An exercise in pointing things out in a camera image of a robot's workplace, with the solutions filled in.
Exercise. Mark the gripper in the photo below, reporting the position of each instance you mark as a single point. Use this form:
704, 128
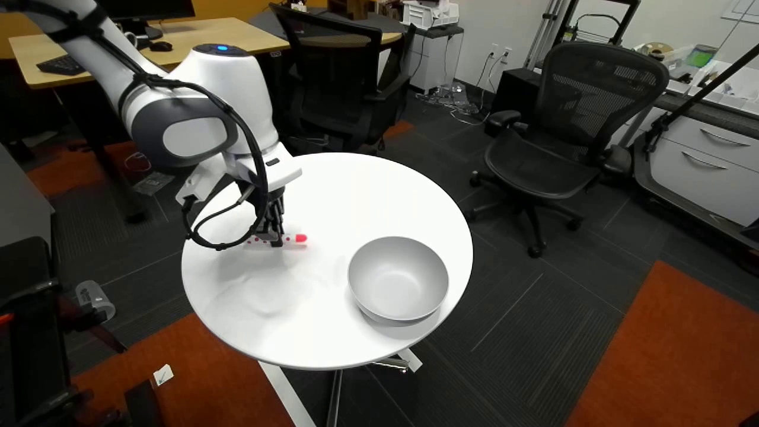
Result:
277, 197

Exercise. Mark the white marker with red cap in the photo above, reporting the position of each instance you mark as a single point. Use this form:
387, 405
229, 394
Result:
295, 239

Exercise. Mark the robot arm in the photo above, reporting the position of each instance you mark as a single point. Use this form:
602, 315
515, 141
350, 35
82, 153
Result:
219, 89

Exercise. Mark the white bowl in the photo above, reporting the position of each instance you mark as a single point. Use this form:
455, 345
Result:
397, 279

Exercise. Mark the clear plastic bag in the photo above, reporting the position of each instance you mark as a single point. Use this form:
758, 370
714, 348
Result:
153, 182

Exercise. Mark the wooden desk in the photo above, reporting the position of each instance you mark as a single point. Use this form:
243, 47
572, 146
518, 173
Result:
195, 35

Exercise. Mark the black computer mouse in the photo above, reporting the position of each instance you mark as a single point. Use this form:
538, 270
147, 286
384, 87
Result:
160, 46

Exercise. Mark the round dark table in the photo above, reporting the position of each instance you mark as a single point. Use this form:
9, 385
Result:
391, 37

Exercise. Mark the white cylinder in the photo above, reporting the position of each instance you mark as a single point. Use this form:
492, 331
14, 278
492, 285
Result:
95, 299

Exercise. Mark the white paper note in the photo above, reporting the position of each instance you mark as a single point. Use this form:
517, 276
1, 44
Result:
163, 375

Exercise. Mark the black monitor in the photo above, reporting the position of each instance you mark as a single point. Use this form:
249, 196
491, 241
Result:
148, 9

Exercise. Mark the white plastic drawer box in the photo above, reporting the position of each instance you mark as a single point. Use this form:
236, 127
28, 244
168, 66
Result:
430, 13

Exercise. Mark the black keyboard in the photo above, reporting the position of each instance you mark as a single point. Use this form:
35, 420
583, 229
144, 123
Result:
62, 65

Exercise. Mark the black computer case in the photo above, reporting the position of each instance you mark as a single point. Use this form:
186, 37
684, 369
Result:
514, 92

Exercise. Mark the black mesh office chair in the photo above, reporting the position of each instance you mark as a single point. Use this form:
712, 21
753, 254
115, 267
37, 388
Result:
551, 160

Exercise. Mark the white drawer cabinet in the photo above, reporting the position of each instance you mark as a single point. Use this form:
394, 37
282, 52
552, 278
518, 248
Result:
705, 166

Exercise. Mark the stand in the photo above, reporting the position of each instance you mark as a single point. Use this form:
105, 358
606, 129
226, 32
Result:
699, 95

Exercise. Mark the wall socket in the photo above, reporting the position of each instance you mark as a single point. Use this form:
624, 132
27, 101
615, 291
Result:
500, 53

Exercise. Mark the black equipment frame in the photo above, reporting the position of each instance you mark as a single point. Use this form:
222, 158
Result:
29, 338

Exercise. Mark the metal frame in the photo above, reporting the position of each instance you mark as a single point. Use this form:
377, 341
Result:
554, 26

